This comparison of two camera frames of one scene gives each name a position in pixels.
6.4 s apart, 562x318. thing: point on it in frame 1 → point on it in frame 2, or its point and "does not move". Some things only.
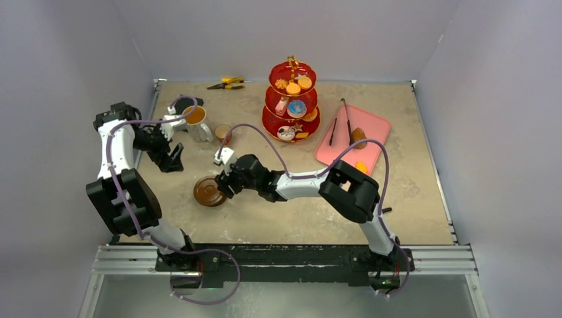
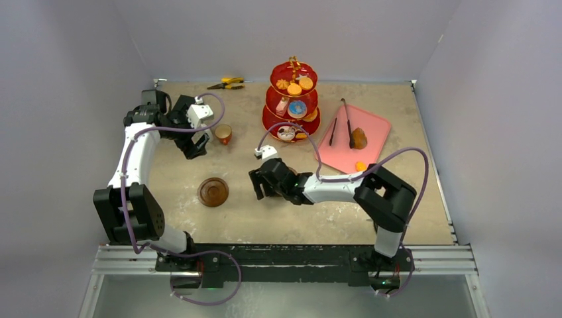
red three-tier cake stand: [291, 114] does not move
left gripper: [166, 162] → [191, 149]
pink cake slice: [281, 107] does not move
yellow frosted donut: [311, 116] does not move
